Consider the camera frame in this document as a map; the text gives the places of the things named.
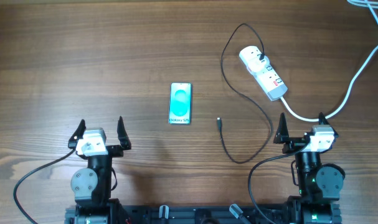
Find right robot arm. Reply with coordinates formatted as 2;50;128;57
273;113;346;224

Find white cables at corner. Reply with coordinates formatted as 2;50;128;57
346;0;378;10

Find black USB charging cable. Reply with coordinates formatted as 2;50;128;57
216;22;274;164

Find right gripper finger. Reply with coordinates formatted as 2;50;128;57
318;112;339;138
273;113;289;143

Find white power strip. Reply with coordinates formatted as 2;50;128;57
239;46;288;101

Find Galaxy smartphone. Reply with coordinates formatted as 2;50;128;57
168;83;192;124

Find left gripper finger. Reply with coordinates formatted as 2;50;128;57
69;119;86;144
117;116;130;147

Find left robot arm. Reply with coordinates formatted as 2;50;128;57
64;118;131;224

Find white power strip cord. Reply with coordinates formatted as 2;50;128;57
280;0;378;123

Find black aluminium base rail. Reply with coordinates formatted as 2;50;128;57
64;204;343;224

